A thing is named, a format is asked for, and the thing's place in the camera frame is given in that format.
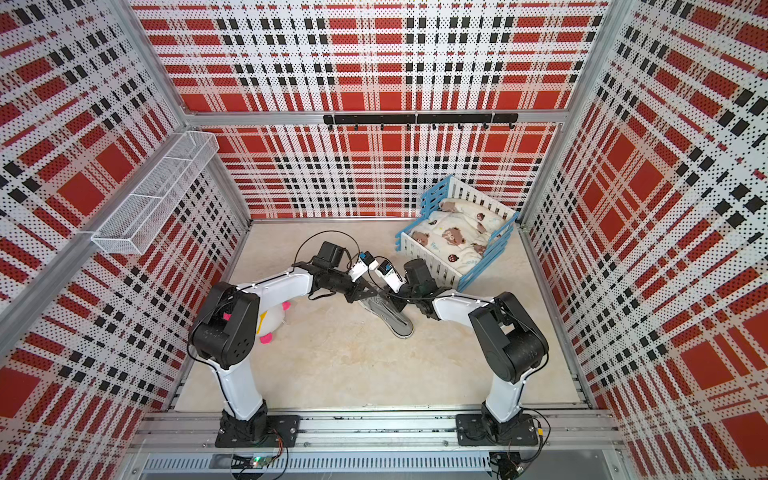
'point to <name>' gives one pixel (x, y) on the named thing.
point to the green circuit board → (256, 460)
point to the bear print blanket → (457, 232)
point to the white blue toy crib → (447, 187)
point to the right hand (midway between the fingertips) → (388, 288)
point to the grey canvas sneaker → (397, 322)
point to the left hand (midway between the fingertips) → (377, 290)
